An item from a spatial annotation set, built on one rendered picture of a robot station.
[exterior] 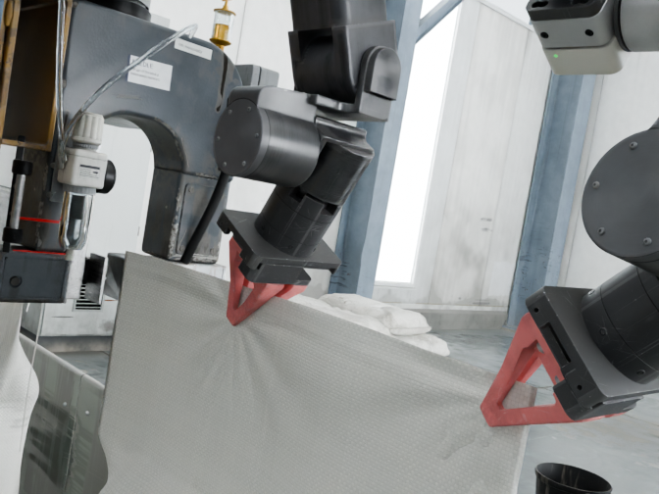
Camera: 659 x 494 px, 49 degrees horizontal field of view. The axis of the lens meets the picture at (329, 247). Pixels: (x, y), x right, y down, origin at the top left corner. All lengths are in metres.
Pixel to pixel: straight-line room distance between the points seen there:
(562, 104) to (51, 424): 8.39
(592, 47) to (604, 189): 0.58
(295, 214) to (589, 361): 0.29
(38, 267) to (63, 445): 0.88
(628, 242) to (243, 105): 0.31
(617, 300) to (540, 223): 8.97
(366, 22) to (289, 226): 0.17
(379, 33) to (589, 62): 0.39
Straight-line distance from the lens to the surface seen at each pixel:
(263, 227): 0.61
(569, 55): 0.93
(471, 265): 8.57
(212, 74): 0.93
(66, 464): 1.67
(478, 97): 8.32
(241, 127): 0.54
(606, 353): 0.41
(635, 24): 0.90
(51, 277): 0.85
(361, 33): 0.58
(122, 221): 4.79
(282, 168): 0.54
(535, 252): 9.37
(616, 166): 0.34
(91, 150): 0.80
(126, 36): 0.87
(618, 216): 0.33
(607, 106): 9.54
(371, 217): 6.57
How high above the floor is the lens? 1.17
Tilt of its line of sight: 3 degrees down
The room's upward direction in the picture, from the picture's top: 10 degrees clockwise
